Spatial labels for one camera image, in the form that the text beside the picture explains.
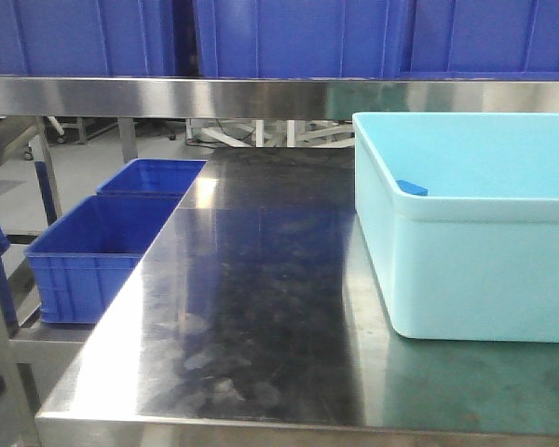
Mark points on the small blue block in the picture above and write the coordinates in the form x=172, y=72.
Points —
x=412, y=188

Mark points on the far small blue bin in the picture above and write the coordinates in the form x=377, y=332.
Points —
x=152, y=177

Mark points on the small blue bin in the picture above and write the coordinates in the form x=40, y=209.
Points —
x=152, y=177
x=81, y=261

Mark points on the large blue crate middle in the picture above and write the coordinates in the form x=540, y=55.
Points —
x=299, y=39

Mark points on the large blue crate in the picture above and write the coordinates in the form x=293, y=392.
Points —
x=516, y=40
x=86, y=38
x=299, y=39

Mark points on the near small blue bin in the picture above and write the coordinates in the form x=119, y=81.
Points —
x=81, y=261

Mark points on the light cyan plastic tub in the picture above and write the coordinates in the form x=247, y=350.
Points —
x=478, y=257

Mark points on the large blue crate right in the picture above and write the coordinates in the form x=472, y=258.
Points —
x=516, y=40

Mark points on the large blue crate left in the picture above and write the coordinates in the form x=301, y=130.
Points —
x=86, y=38

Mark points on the steel side rack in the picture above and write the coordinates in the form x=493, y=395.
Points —
x=27, y=345

